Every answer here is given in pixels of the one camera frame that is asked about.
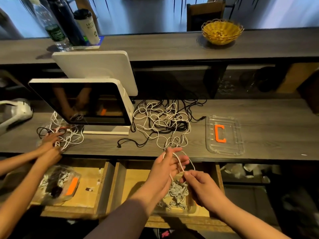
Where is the person's right hand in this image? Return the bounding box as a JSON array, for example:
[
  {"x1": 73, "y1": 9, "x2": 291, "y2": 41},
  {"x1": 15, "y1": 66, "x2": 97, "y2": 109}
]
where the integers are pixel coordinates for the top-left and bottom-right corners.
[{"x1": 179, "y1": 170, "x2": 230, "y2": 213}]

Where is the white headset device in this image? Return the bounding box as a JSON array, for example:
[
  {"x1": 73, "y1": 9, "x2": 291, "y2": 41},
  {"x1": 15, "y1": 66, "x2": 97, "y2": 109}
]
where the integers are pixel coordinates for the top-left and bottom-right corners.
[{"x1": 0, "y1": 98, "x2": 34, "y2": 135}]

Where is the pile of white containers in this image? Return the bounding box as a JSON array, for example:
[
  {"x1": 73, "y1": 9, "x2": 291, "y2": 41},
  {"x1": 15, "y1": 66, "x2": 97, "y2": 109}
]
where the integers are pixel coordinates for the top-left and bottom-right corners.
[{"x1": 222, "y1": 163, "x2": 272, "y2": 180}]

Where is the yellow woven basket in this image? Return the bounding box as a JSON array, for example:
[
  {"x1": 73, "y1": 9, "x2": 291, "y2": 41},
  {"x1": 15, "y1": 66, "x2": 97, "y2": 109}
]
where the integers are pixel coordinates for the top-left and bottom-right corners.
[{"x1": 201, "y1": 19, "x2": 245, "y2": 46}]

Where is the flat cardboard sheet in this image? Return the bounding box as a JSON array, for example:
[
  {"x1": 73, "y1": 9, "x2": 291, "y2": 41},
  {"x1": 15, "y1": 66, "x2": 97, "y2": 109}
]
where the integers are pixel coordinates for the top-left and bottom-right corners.
[{"x1": 276, "y1": 62, "x2": 319, "y2": 94}]

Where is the brown wooden chair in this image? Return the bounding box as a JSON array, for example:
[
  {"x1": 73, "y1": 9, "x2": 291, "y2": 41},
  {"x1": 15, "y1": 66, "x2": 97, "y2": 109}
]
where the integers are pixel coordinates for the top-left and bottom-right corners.
[{"x1": 186, "y1": 0, "x2": 226, "y2": 32}]

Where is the black thermos bottle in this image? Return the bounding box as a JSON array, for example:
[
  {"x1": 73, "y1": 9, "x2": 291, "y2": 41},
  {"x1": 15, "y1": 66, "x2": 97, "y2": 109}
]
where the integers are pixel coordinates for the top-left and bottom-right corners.
[{"x1": 47, "y1": 0, "x2": 86, "y2": 47}]

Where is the black coiled cable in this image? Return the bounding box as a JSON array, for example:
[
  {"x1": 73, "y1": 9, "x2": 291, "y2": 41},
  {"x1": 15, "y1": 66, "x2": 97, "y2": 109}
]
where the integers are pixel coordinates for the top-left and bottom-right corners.
[{"x1": 47, "y1": 184, "x2": 63, "y2": 198}]

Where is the wooden drawer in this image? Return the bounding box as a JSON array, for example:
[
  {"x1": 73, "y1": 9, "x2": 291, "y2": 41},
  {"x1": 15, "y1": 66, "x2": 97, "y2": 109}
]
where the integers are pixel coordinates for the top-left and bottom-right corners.
[
  {"x1": 30, "y1": 157, "x2": 116, "y2": 219},
  {"x1": 104, "y1": 159, "x2": 235, "y2": 233}
]

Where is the white touchscreen monitor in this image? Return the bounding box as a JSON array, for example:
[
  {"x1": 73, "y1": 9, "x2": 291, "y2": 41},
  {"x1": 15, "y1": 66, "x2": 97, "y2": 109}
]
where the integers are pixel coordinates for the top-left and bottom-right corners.
[{"x1": 27, "y1": 78, "x2": 135, "y2": 136}]

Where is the clear container drawer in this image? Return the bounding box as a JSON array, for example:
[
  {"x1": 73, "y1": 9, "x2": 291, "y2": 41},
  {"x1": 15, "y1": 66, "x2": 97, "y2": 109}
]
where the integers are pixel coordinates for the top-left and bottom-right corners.
[
  {"x1": 37, "y1": 166, "x2": 81, "y2": 206},
  {"x1": 152, "y1": 169, "x2": 197, "y2": 214}
]

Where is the white customer display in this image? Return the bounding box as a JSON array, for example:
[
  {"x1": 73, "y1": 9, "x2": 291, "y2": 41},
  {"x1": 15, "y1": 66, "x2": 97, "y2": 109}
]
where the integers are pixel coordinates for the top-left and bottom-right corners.
[{"x1": 51, "y1": 50, "x2": 139, "y2": 97}]

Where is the grey wooden bar counter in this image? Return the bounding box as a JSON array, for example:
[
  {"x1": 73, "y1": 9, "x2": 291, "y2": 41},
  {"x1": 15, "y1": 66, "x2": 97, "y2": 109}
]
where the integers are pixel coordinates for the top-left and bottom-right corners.
[{"x1": 0, "y1": 27, "x2": 319, "y2": 65}]

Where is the person's right forearm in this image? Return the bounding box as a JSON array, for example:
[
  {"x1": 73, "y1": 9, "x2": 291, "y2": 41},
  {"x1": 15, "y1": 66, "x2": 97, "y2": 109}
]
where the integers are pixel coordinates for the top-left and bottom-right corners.
[{"x1": 212, "y1": 199, "x2": 292, "y2": 239}]

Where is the person's left forearm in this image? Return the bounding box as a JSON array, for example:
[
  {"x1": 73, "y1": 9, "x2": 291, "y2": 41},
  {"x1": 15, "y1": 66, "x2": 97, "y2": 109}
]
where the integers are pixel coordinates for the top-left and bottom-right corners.
[{"x1": 85, "y1": 194, "x2": 160, "y2": 239}]

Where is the bundle of black cables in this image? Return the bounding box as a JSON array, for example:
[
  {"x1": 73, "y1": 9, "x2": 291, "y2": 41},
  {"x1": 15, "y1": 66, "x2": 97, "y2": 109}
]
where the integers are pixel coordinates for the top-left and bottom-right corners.
[{"x1": 174, "y1": 99, "x2": 207, "y2": 132}]

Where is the white paper coffee cup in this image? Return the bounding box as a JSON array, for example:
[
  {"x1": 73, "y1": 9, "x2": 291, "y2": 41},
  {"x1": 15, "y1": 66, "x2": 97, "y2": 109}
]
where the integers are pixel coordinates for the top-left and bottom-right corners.
[{"x1": 73, "y1": 9, "x2": 101, "y2": 46}]

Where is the clear lid orange handle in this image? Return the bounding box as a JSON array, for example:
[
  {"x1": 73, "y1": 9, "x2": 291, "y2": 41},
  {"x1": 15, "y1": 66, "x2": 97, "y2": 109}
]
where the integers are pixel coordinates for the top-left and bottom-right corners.
[{"x1": 205, "y1": 115, "x2": 245, "y2": 156}]

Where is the person's left hand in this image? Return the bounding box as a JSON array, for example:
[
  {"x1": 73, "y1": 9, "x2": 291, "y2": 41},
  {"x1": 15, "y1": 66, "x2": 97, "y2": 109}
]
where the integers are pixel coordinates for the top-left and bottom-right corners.
[{"x1": 145, "y1": 147, "x2": 191, "y2": 202}]

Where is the another person's forearm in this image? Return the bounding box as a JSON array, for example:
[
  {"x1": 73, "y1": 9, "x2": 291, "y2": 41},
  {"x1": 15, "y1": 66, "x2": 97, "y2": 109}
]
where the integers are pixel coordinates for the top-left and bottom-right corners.
[
  {"x1": 0, "y1": 149, "x2": 40, "y2": 176},
  {"x1": 0, "y1": 164, "x2": 51, "y2": 239}
]

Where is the clear plastic water bottle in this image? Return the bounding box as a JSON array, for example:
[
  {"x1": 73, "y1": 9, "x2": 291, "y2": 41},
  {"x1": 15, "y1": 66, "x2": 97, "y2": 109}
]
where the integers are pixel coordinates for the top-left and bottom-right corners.
[{"x1": 27, "y1": 0, "x2": 70, "y2": 50}]

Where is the blue white notebook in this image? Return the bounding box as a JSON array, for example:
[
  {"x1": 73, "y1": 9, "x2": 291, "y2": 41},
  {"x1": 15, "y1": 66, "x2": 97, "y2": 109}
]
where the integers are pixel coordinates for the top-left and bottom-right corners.
[{"x1": 70, "y1": 36, "x2": 105, "y2": 50}]

